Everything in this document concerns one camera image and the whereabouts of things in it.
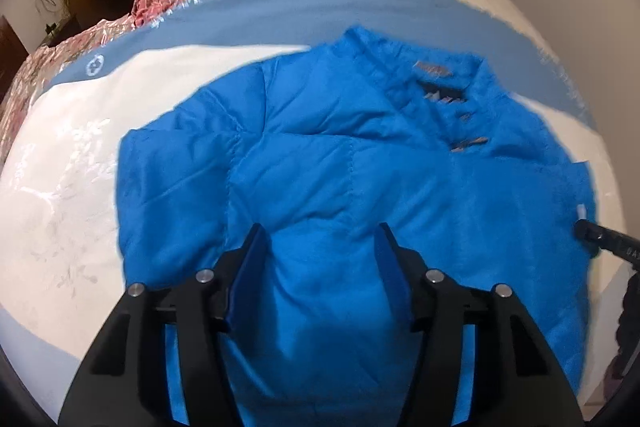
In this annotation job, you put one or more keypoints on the blue and white printed blanket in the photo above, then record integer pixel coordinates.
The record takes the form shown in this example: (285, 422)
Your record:
(75, 167)

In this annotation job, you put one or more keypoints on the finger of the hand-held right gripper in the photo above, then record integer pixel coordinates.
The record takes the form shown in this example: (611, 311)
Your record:
(600, 239)

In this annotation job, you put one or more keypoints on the pink floral quilt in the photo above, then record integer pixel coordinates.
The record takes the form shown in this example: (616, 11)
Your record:
(50, 57)

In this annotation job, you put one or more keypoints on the blue puffer jacket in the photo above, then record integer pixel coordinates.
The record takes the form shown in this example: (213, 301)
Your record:
(325, 157)

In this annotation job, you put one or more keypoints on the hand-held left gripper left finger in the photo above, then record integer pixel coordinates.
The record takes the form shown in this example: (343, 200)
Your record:
(245, 272)

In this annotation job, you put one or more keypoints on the dark wooden door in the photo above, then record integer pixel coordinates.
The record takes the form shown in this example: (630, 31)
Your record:
(11, 57)

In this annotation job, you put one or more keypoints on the red patterned cloth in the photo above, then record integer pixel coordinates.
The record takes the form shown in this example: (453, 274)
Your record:
(152, 7)

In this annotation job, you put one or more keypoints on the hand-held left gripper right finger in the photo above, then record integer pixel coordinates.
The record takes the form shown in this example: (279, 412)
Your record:
(392, 267)

